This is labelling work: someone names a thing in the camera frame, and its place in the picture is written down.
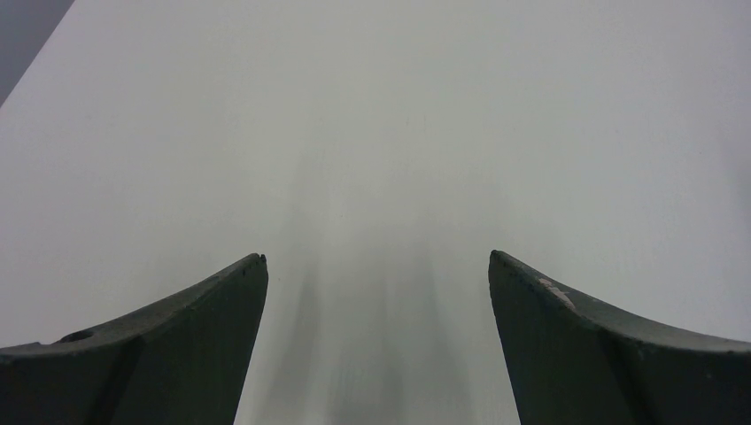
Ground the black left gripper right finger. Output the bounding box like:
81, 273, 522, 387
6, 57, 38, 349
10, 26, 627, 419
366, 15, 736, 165
488, 251, 750, 424

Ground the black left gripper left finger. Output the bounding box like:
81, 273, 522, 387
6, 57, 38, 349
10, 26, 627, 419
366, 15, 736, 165
1, 254, 268, 424

